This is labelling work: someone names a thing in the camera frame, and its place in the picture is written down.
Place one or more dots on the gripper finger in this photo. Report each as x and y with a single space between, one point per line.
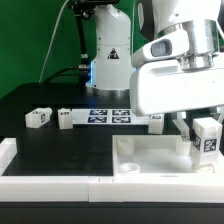
220 114
178 118

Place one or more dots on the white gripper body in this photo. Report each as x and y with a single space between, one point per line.
162 87

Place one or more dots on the white square tabletop tray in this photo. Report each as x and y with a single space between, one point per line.
155 154

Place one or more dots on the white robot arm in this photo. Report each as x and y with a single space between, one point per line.
111 69

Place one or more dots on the white U-shaped fence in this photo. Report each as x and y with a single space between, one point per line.
200 187

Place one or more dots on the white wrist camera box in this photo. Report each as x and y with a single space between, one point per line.
169 46

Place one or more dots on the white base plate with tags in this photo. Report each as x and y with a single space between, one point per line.
107 117

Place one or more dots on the black camera stand pole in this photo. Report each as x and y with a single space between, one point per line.
83 10

